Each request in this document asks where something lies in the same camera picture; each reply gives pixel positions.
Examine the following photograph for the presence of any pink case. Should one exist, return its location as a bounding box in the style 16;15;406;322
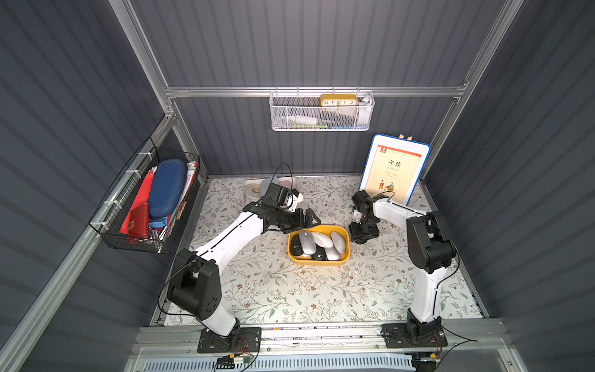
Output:
290;188;304;208

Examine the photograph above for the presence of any white tape roll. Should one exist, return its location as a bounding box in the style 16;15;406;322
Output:
243;180;262;205

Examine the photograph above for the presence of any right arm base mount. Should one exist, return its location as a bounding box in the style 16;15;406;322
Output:
381;319;448;349

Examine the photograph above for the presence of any grey pencil case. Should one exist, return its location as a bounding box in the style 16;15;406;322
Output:
260;176;279;197

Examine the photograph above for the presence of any silver mouse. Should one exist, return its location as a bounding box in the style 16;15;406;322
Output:
298;230;317;256

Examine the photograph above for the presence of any small white mouse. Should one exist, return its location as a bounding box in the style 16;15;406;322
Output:
325;246;341;261

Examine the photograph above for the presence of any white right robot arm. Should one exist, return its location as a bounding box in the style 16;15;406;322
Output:
349;190;457;328

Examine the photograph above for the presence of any yellow storage box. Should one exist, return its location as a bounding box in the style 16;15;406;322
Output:
288;225;351;267

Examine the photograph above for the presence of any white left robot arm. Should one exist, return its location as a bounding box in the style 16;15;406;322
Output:
164;183;322;337

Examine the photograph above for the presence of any black wire side basket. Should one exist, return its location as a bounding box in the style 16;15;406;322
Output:
89;139;202;254

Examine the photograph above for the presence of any red folder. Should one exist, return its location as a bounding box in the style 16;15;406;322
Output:
119;167;156;238

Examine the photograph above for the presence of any beige book with red stripe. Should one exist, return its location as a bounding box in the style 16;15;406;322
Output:
360;145;421;205

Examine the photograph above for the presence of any floral table mat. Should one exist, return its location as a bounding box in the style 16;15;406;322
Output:
191;176;483;324

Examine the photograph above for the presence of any yellow clock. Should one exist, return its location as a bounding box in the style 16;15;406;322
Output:
320;93;359;107

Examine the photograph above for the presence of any white wire wall basket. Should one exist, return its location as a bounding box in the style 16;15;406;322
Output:
269;89;376;132

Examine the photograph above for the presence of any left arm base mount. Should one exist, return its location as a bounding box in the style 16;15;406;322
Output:
197;327;262;354

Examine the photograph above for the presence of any blue oval case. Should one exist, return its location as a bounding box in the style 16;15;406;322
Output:
147;159;187;220

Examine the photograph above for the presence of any white tray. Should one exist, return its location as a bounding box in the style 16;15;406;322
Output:
242;175;298;215

